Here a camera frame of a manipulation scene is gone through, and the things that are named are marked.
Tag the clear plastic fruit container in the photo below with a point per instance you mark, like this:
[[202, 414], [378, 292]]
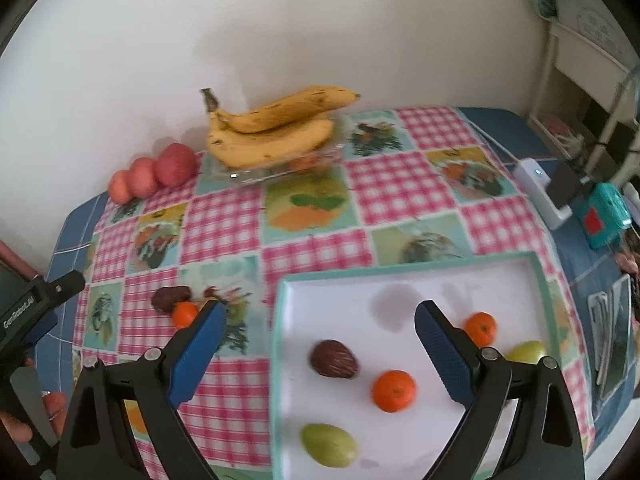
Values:
[[327, 154]]

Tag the middle red apple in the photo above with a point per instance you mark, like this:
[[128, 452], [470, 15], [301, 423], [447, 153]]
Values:
[[141, 178]]

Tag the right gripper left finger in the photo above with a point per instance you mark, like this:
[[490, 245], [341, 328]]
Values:
[[97, 441]]

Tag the orange mandarin on tray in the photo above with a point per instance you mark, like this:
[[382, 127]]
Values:
[[482, 328]]

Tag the dark brown avocado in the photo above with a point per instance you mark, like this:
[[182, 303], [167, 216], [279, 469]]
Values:
[[330, 358], [165, 299]]

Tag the orange mandarin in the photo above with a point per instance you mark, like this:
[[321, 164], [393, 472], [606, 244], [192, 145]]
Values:
[[482, 328], [393, 391], [184, 313]]

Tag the yellow banana bunch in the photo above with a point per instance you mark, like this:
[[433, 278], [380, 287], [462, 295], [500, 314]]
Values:
[[293, 125]]

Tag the white charger device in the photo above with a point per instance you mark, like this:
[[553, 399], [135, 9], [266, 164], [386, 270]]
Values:
[[534, 181]]

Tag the green pear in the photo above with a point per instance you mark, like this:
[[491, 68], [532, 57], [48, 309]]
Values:
[[528, 352]]

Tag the white side table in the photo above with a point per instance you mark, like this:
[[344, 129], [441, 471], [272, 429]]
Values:
[[598, 75]]

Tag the green mango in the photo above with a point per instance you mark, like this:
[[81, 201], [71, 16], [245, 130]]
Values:
[[329, 445]]

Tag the teal toy box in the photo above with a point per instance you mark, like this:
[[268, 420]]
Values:
[[603, 215]]

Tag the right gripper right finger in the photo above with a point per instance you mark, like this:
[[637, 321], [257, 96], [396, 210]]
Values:
[[543, 440]]

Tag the small red apple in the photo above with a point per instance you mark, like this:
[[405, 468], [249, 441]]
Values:
[[118, 189]]

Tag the fruit pattern checkered tablecloth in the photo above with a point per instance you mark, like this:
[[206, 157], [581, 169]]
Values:
[[417, 184]]

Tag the dark brown avocado on tray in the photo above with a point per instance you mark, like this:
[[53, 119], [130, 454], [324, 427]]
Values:
[[330, 358]]

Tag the large red apple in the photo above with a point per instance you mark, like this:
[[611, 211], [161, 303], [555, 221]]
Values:
[[175, 165]]

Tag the white tray teal rim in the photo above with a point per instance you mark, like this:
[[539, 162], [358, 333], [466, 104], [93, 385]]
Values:
[[371, 311]]

